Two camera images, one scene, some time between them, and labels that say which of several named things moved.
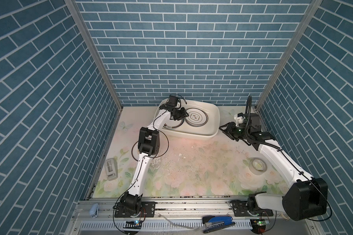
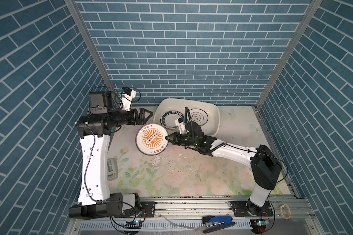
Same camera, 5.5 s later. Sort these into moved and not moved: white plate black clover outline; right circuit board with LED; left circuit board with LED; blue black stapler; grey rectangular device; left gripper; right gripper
Moved: right gripper; left gripper
Not moved: left circuit board with LED; grey rectangular device; white plate black clover outline; blue black stapler; right circuit board with LED
